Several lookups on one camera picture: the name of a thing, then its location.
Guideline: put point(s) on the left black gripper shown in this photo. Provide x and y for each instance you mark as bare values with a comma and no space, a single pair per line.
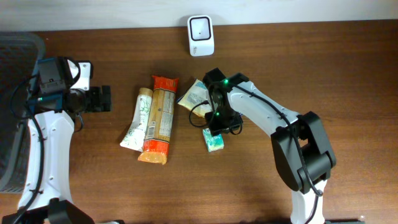
97,98

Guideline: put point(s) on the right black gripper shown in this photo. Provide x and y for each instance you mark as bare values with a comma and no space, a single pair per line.
226,121

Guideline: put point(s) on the small teal tissue pack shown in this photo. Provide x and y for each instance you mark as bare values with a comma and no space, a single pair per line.
213,143

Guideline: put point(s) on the yellow white snack bag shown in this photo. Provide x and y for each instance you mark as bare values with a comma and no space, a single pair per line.
196,94

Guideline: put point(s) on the white bamboo print shampoo tube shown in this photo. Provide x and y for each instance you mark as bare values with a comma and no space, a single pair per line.
134,138

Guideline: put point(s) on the orange spaghetti pasta package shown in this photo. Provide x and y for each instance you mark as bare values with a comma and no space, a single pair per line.
159,128

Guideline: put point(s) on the grey plastic mesh basket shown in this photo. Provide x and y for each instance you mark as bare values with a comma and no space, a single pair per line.
20,52

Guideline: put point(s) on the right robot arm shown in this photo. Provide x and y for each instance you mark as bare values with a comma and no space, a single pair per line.
302,151

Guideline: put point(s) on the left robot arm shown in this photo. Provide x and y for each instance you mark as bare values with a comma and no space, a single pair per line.
46,105

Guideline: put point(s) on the white barcode scanner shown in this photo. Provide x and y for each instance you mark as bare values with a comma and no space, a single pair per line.
200,36

